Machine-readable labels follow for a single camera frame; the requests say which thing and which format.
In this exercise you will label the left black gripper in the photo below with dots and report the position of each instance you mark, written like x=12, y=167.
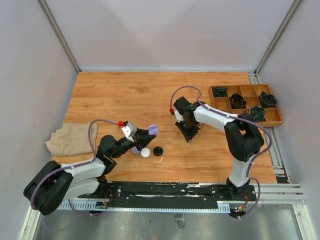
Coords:
x=142, y=138

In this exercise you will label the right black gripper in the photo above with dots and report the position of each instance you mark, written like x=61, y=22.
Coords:
x=189, y=135

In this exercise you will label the purple charging case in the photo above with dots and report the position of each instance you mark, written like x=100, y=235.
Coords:
x=135, y=150
x=153, y=130

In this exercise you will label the white earbud charging case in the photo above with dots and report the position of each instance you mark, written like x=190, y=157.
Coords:
x=145, y=152

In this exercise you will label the black earbud charging case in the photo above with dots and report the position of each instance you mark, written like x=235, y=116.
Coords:
x=158, y=151

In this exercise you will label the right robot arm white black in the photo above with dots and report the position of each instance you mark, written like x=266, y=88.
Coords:
x=244, y=140

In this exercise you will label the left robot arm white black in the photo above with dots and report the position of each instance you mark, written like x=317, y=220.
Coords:
x=56, y=183

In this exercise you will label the rolled dark tie top left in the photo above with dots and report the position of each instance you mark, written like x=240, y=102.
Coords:
x=219, y=92

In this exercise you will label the rolled dark tie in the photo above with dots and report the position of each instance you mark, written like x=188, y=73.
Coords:
x=267, y=100
x=219, y=92

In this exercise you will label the rolled black tie centre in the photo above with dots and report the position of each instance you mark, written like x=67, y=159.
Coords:
x=237, y=101

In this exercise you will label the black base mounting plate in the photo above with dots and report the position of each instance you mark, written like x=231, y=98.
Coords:
x=172, y=192

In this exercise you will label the beige folded cloth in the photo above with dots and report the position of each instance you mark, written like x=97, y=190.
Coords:
x=70, y=140

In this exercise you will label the rolled blue yellow tie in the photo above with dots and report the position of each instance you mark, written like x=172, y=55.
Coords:
x=257, y=113

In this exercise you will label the rolled dark tie right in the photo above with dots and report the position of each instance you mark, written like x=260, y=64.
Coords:
x=267, y=100

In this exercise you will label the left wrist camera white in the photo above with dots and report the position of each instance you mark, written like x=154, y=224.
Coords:
x=129, y=130

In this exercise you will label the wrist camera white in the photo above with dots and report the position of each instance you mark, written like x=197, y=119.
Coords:
x=178, y=116
x=129, y=130

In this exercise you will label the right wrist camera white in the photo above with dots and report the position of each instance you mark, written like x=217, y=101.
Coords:
x=178, y=116

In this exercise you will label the white slotted cable duct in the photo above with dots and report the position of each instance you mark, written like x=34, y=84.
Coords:
x=197, y=205

